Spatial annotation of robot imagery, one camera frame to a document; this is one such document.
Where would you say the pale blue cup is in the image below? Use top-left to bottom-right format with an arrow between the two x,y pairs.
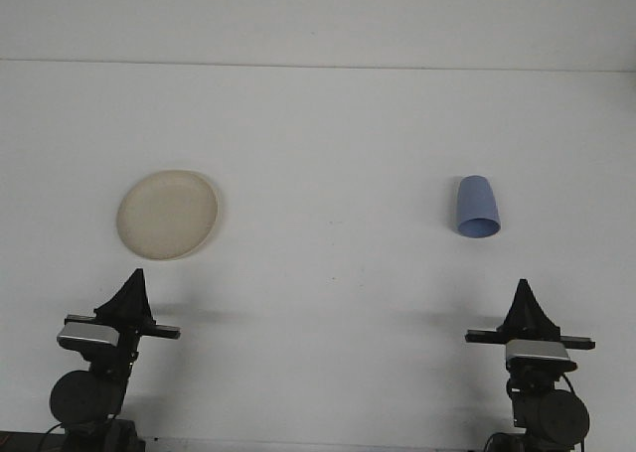
450,174 -> 502,240

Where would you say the pale round plate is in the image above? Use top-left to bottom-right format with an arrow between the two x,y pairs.
115,168 -> 226,262

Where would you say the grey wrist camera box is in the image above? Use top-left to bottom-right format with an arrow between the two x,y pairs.
504,339 -> 578,373
56,321 -> 121,350

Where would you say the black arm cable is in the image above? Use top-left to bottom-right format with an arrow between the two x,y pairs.
559,372 -> 580,403
39,420 -> 69,452

